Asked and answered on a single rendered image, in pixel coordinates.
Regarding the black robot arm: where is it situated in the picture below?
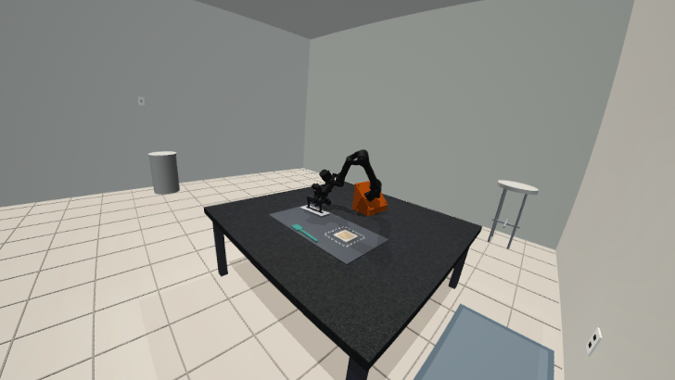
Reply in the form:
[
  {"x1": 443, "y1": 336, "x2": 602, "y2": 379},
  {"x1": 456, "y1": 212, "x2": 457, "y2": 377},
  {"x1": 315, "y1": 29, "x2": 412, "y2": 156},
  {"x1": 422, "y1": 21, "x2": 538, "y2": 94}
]
[{"x1": 319, "y1": 149, "x2": 382, "y2": 202}]

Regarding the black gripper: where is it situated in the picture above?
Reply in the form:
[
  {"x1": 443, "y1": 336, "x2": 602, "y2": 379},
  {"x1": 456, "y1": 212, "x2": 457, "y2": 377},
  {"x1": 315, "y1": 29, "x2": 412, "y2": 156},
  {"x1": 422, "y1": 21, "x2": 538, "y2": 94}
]
[{"x1": 312, "y1": 184, "x2": 332, "y2": 206}]

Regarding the cream square tile with dark rectangle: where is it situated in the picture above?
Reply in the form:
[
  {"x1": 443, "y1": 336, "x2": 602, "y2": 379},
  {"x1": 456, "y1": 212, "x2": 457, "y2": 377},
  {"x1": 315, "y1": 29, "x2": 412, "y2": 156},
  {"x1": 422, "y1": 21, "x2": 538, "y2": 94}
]
[{"x1": 333, "y1": 230, "x2": 358, "y2": 243}]

